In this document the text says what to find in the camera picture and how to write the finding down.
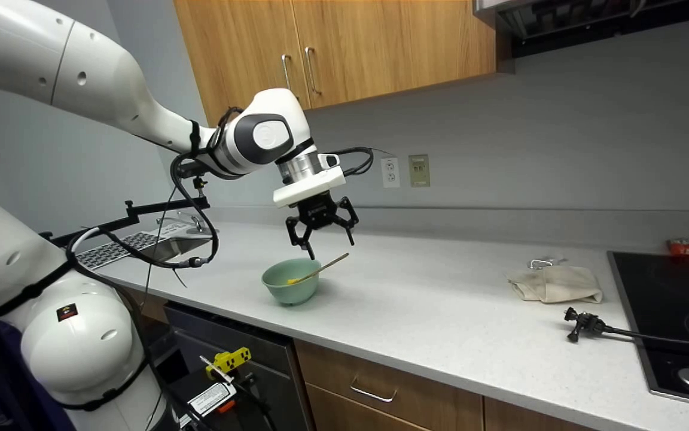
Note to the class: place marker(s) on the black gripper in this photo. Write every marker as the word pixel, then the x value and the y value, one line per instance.
pixel 322 207

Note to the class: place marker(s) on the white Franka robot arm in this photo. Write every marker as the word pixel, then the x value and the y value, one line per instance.
pixel 41 47

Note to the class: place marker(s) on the mint green bowl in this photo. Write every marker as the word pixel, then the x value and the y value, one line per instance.
pixel 288 293

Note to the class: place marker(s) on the black dishwasher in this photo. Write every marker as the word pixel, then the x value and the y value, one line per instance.
pixel 233 325

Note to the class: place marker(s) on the metal sink basin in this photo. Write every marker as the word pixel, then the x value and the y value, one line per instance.
pixel 161 249

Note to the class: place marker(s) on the yellow clamp tool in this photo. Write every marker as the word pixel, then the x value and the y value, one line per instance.
pixel 230 360

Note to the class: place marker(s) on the silver red handheld device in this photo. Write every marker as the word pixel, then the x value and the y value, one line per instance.
pixel 211 398

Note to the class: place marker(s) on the wooden drawer front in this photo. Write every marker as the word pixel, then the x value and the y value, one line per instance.
pixel 442 398

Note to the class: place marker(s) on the beige crumpled cloth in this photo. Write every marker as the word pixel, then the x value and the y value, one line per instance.
pixel 557 283

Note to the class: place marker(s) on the dark range hood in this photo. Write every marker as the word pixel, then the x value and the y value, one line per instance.
pixel 599 20

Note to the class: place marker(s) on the black glass cooktop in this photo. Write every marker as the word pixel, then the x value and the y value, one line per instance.
pixel 670 312

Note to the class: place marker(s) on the white wall power outlet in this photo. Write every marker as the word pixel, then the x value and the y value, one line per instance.
pixel 392 172

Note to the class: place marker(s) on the beige wall switch plate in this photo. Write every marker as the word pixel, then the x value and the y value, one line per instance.
pixel 420 170

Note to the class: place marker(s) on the wooden wall cabinet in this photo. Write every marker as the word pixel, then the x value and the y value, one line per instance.
pixel 359 47

